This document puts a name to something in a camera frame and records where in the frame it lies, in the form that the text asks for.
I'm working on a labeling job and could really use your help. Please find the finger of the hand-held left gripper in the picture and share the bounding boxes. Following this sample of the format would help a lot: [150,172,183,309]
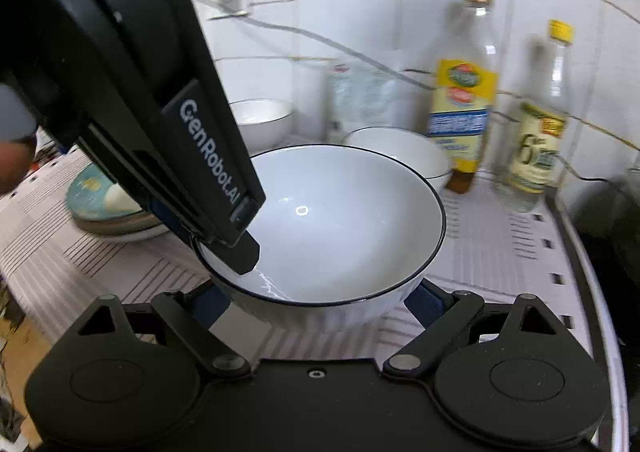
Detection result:
[75,129,199,246]
[100,107,261,276]

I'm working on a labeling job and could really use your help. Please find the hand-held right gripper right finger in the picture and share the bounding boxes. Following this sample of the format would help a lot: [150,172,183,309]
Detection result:
[382,281,571,379]

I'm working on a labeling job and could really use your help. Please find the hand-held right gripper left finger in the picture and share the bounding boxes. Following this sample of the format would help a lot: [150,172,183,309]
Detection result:
[75,281,252,379]

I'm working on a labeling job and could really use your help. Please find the blue egg print plate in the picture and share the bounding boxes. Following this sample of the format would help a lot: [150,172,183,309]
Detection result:
[66,163,147,222]

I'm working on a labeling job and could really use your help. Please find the white bowl with dark rim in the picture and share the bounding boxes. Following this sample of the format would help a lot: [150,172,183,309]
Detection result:
[342,126,454,193]
[192,144,448,328]
[227,98,296,156]

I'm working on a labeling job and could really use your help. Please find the person's left forearm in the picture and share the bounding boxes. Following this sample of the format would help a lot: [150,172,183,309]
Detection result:
[0,81,40,196]

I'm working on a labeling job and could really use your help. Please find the striped table cover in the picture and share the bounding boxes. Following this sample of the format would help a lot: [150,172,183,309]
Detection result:
[0,132,603,369]

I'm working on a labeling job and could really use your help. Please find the clear vinegar bottle yellow cap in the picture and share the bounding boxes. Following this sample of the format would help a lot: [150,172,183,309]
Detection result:
[494,19,574,213]

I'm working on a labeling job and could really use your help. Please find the black gas stove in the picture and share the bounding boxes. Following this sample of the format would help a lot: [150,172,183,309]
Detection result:
[545,192,640,452]

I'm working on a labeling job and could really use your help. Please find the clear plastic seasoning bag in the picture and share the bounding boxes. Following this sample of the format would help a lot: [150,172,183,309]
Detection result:
[325,57,397,143]

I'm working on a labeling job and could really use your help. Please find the yellow label cooking wine bottle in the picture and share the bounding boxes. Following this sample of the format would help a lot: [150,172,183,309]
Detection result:
[424,0,501,196]

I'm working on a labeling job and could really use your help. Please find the black cable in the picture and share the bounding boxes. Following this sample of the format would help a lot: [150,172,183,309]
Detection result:
[192,0,640,183]

